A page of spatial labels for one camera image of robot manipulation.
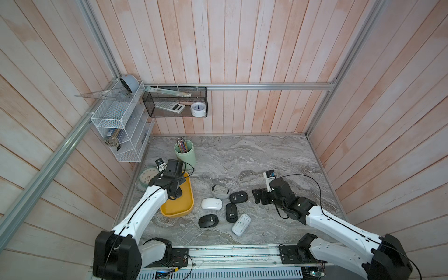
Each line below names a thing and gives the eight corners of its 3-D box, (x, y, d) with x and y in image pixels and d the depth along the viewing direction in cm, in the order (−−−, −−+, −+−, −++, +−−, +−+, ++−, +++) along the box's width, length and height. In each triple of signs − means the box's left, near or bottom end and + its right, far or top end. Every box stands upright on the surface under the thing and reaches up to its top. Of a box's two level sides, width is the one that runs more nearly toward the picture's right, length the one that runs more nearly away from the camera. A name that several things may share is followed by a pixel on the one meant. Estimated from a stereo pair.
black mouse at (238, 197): (231, 204, 90) (231, 202, 88) (228, 195, 93) (229, 193, 91) (248, 200, 91) (249, 198, 89) (245, 192, 94) (245, 189, 92)
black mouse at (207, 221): (198, 227, 83) (198, 226, 81) (199, 216, 87) (199, 214, 85) (218, 227, 83) (218, 226, 81) (218, 216, 87) (218, 214, 85)
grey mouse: (211, 198, 92) (211, 195, 89) (211, 187, 96) (211, 184, 93) (229, 198, 92) (229, 195, 89) (229, 187, 96) (229, 184, 93)
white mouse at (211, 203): (201, 210, 89) (200, 208, 86) (201, 199, 92) (201, 197, 90) (222, 210, 89) (222, 208, 86) (222, 199, 92) (222, 197, 90)
